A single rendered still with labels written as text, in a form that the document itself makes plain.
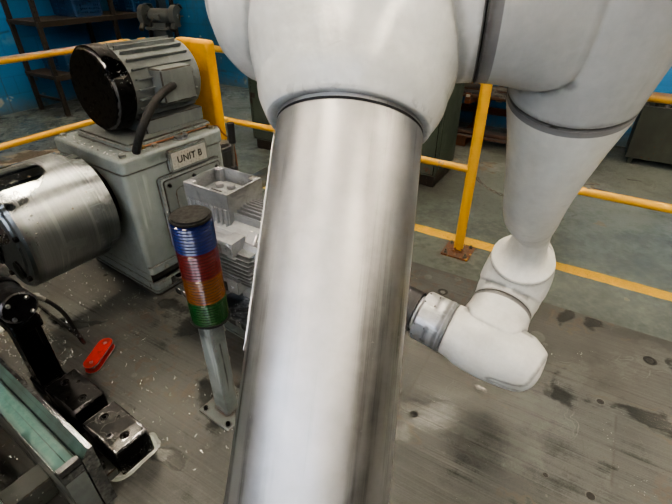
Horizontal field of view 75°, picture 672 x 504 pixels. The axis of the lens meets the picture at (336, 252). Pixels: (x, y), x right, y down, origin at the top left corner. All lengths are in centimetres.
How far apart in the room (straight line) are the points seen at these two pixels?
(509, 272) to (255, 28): 58
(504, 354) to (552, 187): 36
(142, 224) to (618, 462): 106
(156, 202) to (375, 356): 93
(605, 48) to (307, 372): 26
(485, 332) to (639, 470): 37
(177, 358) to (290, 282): 80
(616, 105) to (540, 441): 67
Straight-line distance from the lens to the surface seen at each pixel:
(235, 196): 88
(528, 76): 34
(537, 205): 46
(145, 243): 115
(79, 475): 79
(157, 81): 113
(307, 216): 25
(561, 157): 40
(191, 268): 66
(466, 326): 74
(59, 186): 107
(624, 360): 115
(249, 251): 85
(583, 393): 104
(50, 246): 105
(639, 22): 34
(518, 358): 74
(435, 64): 29
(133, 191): 109
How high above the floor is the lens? 151
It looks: 33 degrees down
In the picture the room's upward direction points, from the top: straight up
